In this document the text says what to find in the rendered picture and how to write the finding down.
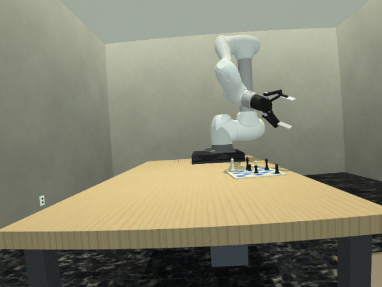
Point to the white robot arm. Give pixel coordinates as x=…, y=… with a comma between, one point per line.
x=237, y=85

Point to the blue and white checkered chessboard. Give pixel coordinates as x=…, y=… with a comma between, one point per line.
x=237, y=174

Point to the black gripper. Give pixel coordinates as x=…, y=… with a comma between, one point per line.
x=262, y=103

